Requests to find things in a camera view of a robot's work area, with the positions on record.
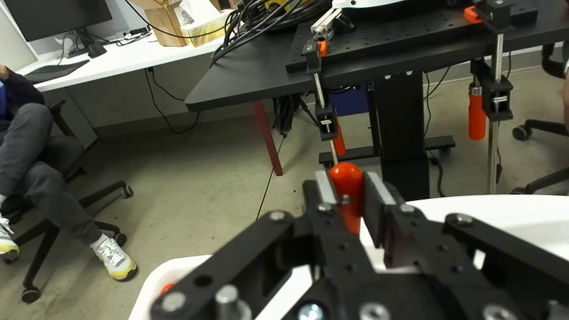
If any black office chair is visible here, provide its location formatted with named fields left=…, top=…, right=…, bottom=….
left=0, top=101, right=139, bottom=303

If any black workbench table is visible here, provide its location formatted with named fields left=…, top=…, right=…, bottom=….
left=183, top=0, right=569, bottom=200

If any white plastic tray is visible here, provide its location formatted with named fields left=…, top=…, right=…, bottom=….
left=133, top=195, right=569, bottom=320

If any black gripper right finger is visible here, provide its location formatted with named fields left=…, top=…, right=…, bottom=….
left=364, top=172, right=475, bottom=296

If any black computer monitor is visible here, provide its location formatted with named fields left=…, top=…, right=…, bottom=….
left=3, top=0, right=112, bottom=58

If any seated person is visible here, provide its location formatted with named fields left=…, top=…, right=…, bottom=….
left=0, top=63, right=139, bottom=280

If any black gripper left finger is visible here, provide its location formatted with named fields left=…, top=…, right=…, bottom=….
left=300, top=170, right=380, bottom=320

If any cardboard box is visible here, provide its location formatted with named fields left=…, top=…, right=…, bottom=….
left=130, top=0, right=226, bottom=45

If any bundle of black cables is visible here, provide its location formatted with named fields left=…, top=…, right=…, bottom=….
left=210, top=0, right=334, bottom=67

